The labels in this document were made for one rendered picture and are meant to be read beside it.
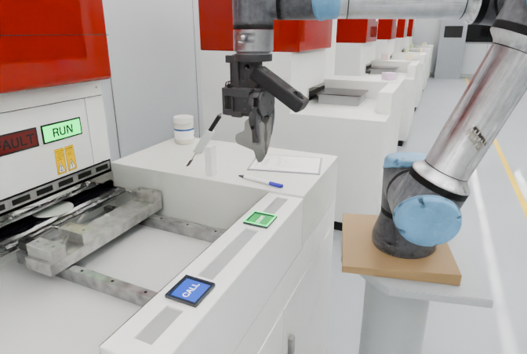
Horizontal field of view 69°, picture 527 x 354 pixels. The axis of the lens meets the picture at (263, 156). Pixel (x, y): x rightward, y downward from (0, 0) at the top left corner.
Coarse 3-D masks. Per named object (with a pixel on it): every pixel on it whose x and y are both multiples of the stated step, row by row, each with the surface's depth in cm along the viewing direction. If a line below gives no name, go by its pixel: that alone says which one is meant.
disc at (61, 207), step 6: (54, 204) 104; (60, 204) 104; (66, 204) 104; (72, 204) 104; (42, 210) 101; (48, 210) 101; (54, 210) 101; (60, 210) 101; (66, 210) 101; (36, 216) 98; (42, 216) 98; (48, 216) 98; (54, 216) 98
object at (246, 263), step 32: (288, 224) 85; (224, 256) 70; (256, 256) 70; (288, 256) 88; (224, 288) 61; (256, 288) 72; (128, 320) 54; (160, 320) 54; (192, 320) 54; (224, 320) 61; (128, 352) 48; (160, 352) 48; (192, 352) 53; (224, 352) 63
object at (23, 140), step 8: (8, 136) 88; (16, 136) 90; (24, 136) 92; (32, 136) 93; (0, 144) 87; (8, 144) 88; (16, 144) 90; (24, 144) 92; (32, 144) 94; (0, 152) 87; (8, 152) 88
